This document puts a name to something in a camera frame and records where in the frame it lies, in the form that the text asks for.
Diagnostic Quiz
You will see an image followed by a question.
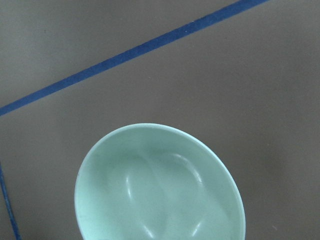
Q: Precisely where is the green bowl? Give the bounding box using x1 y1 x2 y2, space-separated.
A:
74 123 246 240

